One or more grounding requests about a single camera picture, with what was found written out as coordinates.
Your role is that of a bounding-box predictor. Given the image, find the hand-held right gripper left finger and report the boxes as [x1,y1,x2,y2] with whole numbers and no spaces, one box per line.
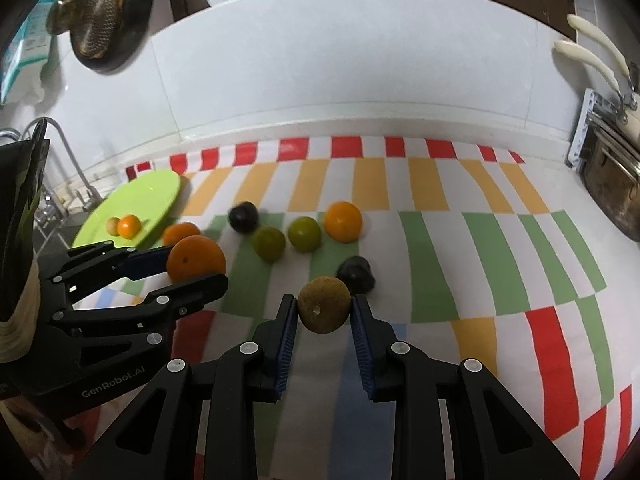
[70,294,301,480]

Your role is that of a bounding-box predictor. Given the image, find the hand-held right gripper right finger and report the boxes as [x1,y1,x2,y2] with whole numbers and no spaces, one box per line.
[350,294,581,480]

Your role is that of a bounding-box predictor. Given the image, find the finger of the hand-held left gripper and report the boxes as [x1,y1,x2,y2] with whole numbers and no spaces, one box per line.
[50,273,230,362]
[39,240,173,312]

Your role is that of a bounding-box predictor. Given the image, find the large orange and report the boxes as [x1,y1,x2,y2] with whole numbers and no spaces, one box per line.
[324,201,363,244]
[166,235,227,283]

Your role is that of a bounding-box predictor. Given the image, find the green plate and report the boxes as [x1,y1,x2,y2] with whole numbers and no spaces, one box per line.
[71,169,182,251]

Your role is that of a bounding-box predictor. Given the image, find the dark purple plum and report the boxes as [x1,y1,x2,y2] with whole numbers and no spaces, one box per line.
[228,202,260,234]
[336,255,376,295]

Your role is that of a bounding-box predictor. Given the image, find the green plum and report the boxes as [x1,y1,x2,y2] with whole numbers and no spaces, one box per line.
[287,216,322,253]
[251,226,287,263]

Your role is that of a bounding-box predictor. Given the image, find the stainless steel sink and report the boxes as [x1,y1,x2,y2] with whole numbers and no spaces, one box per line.
[30,180,101,261]

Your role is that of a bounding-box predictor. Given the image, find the chrome sink faucet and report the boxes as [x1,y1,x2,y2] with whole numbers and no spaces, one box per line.
[0,127,66,231]

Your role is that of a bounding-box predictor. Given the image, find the striped colourful table cloth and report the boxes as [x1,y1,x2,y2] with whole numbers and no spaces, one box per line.
[75,136,636,480]

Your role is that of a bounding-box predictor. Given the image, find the thin gooseneck faucet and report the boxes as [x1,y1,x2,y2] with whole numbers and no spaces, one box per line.
[22,117,101,213]

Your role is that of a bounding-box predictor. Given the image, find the black wok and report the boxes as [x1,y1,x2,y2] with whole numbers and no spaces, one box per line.
[70,0,154,72]

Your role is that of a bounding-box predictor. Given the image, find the light blue paper box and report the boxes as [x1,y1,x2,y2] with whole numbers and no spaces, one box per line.
[0,0,63,106]

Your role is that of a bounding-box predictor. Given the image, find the brass strainer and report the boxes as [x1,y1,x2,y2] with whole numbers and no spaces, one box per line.
[47,0,126,58]

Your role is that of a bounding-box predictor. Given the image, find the white knife rack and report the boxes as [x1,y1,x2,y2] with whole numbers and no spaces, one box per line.
[566,88,608,168]

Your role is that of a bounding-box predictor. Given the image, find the white-handled knife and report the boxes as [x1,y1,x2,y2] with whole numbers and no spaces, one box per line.
[566,14,632,78]
[554,40,626,103]

